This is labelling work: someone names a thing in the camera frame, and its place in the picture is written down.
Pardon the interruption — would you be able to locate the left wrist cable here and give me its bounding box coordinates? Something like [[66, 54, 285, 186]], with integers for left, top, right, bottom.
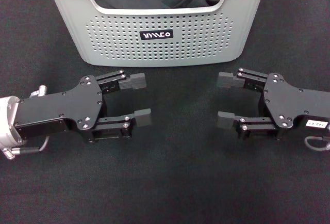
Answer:
[[0, 136, 51, 161]]

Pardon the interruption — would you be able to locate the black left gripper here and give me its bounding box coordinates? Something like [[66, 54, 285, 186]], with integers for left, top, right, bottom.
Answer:
[[14, 69, 153, 145]]

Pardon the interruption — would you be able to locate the grey perforated storage basket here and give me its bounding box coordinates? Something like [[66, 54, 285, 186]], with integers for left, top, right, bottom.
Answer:
[[46, 0, 273, 69]]

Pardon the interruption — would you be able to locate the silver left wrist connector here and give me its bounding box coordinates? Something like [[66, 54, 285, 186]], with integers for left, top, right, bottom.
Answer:
[[29, 85, 49, 98]]

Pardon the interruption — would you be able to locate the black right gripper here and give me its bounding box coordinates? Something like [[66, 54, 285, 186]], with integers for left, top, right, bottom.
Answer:
[[217, 68, 330, 141]]

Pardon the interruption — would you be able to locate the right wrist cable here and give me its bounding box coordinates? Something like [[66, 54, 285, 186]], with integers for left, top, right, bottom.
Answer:
[[304, 136, 330, 154]]

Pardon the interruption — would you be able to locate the wrist cable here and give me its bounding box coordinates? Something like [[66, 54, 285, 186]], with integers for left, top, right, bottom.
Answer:
[[0, 136, 51, 161], [304, 136, 330, 154]]

